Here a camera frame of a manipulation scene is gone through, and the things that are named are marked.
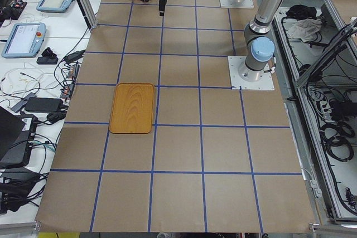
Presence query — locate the upper blue teach pendant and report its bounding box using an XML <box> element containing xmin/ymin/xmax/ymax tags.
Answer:
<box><xmin>36</xmin><ymin>0</ymin><xmax>73</xmax><ymax>13</ymax></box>

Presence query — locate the lower blue teach pendant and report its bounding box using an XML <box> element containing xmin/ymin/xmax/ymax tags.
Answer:
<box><xmin>2</xmin><ymin>22</ymin><xmax>46</xmax><ymax>59</ymax></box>

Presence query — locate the black power brick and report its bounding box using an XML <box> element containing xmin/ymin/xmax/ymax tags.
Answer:
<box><xmin>25</xmin><ymin>97</ymin><xmax>63</xmax><ymax>113</ymax></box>

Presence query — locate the black crumpled cloth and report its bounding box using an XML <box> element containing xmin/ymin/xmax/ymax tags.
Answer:
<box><xmin>286</xmin><ymin>4</ymin><xmax>317</xmax><ymax>20</ymax></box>

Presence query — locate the black laptop computer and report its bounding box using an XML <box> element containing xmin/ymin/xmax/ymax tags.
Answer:
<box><xmin>1</xmin><ymin>108</ymin><xmax>37</xmax><ymax>169</ymax></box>

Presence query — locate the black electronics box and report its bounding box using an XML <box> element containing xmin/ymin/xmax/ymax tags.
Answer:
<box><xmin>1</xmin><ymin>167</ymin><xmax>43</xmax><ymax>215</ymax></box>

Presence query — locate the blue teach pendant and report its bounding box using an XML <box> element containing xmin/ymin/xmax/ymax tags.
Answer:
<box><xmin>2</xmin><ymin>22</ymin><xmax>46</xmax><ymax>59</ymax></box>
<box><xmin>36</xmin><ymin>0</ymin><xmax>73</xmax><ymax>13</ymax></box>

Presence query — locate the wooden rectangular tray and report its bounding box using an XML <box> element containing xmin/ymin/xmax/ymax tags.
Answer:
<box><xmin>109</xmin><ymin>83</ymin><xmax>155</xmax><ymax>134</ymax></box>

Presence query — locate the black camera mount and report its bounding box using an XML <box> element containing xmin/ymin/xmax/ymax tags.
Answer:
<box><xmin>36</xmin><ymin>47</ymin><xmax>59</xmax><ymax>65</ymax></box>

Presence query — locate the white crumpled cloth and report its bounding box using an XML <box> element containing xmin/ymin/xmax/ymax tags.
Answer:
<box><xmin>287</xmin><ymin>19</ymin><xmax>322</xmax><ymax>42</ymax></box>

